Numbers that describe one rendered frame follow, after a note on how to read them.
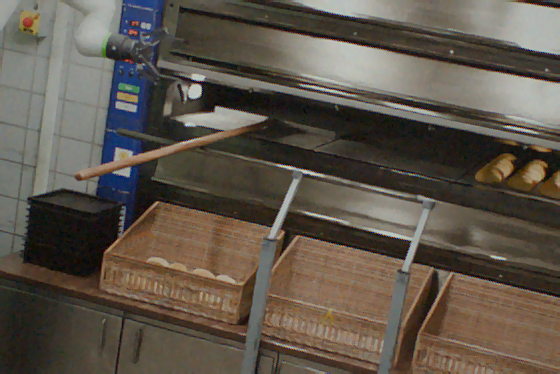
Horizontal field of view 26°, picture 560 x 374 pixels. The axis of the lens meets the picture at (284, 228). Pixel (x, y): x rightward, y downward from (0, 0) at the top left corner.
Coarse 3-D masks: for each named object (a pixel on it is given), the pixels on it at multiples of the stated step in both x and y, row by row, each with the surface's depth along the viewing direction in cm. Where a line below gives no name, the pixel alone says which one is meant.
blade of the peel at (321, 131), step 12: (216, 108) 535; (228, 108) 550; (240, 108) 558; (252, 108) 564; (252, 120) 530; (288, 120) 547; (300, 120) 553; (312, 120) 558; (312, 132) 523; (324, 132) 521; (336, 132) 522; (348, 132) 542
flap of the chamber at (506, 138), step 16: (160, 64) 474; (176, 64) 472; (208, 80) 482; (224, 80) 467; (240, 80) 465; (288, 96) 470; (304, 96) 458; (320, 96) 456; (368, 112) 459; (384, 112) 450; (400, 112) 448; (448, 128) 448; (464, 128) 441; (480, 128) 440; (512, 144) 453; (528, 144) 439; (544, 144) 434
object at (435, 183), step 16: (176, 128) 492; (192, 128) 490; (208, 128) 490; (240, 144) 485; (256, 144) 483; (272, 144) 481; (320, 160) 476; (336, 160) 474; (352, 160) 473; (384, 176) 469; (400, 176) 467; (416, 176) 465; (432, 176) 468; (448, 192) 462; (464, 192) 460; (480, 192) 458; (496, 192) 457; (528, 208) 454; (544, 208) 452
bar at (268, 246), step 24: (168, 144) 453; (264, 168) 444; (288, 168) 441; (288, 192) 436; (384, 192) 431; (264, 240) 424; (264, 264) 425; (408, 264) 414; (264, 288) 427; (384, 336) 416; (384, 360) 417
